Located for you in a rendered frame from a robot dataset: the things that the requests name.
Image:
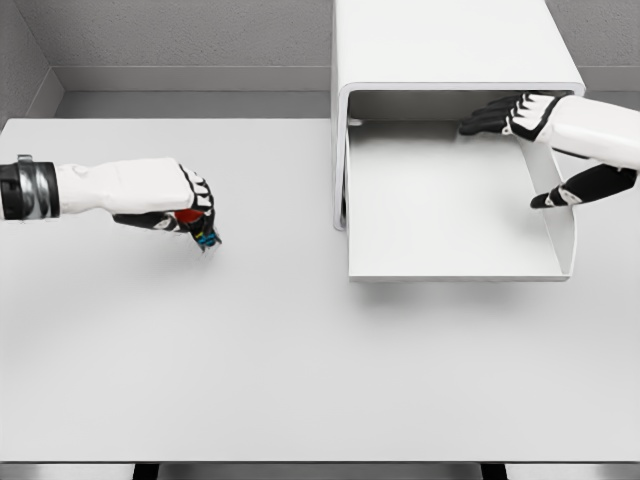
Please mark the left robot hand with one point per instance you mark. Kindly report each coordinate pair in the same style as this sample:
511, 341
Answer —
155, 185

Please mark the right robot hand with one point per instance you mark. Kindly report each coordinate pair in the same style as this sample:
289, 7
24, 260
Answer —
575, 130

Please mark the red and black load switch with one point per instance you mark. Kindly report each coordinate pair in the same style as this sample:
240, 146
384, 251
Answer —
200, 227

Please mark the white cabinet drawer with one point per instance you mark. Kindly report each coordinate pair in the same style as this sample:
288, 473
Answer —
450, 210

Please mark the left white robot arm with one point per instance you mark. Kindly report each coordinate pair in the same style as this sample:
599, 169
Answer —
45, 190

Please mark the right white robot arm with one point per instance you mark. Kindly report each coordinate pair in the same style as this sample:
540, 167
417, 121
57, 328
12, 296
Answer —
625, 135

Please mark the white tabletop cabinet shell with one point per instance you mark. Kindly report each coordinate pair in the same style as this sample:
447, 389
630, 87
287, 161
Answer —
440, 45

